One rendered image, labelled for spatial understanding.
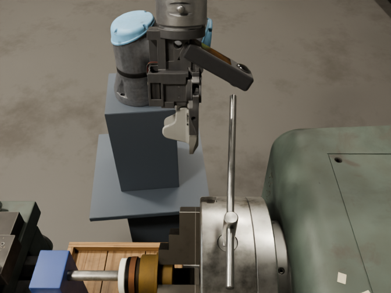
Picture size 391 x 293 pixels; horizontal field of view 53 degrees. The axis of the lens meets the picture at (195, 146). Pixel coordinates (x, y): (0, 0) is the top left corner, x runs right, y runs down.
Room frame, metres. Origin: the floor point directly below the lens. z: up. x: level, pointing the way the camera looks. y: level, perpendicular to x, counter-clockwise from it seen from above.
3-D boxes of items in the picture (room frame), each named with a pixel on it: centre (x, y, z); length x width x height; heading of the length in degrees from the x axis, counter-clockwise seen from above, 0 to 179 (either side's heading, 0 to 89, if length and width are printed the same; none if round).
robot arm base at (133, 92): (0.94, 0.17, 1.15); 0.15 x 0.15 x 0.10
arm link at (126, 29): (0.94, 0.16, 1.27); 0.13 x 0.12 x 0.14; 92
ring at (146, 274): (0.36, 0.09, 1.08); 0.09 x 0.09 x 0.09; 0
